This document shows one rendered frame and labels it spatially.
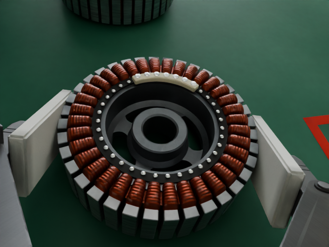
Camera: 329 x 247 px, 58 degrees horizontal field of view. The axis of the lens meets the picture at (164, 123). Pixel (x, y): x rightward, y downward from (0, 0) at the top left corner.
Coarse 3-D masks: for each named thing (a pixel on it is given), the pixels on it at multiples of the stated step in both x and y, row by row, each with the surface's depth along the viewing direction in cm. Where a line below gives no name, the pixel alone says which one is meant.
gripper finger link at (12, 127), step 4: (12, 124) 15; (16, 124) 15; (20, 124) 15; (8, 128) 14; (12, 128) 14; (16, 128) 14; (4, 132) 14; (8, 132) 14; (4, 136) 14; (4, 140) 13; (4, 144) 13; (8, 152) 12; (8, 156) 12
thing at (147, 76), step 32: (128, 64) 19; (192, 64) 20; (96, 96) 17; (128, 96) 19; (160, 96) 20; (192, 96) 19; (224, 96) 18; (64, 128) 16; (96, 128) 16; (128, 128) 19; (160, 128) 19; (224, 128) 17; (64, 160) 15; (96, 160) 14; (160, 160) 17; (192, 160) 18; (224, 160) 15; (256, 160) 16; (96, 192) 14; (128, 192) 14; (160, 192) 14; (192, 192) 14; (224, 192) 14; (128, 224) 14; (160, 224) 15; (192, 224) 14
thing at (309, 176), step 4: (292, 156) 16; (296, 160) 15; (300, 160) 15; (300, 164) 15; (304, 164) 15; (304, 168) 15; (304, 172) 14; (308, 172) 14; (308, 176) 14; (312, 176) 14; (304, 180) 13; (308, 180) 13; (304, 184) 13; (300, 188) 13; (304, 188) 13; (300, 192) 13; (300, 196) 13; (296, 200) 13; (296, 204) 13; (292, 212) 13; (292, 216) 13
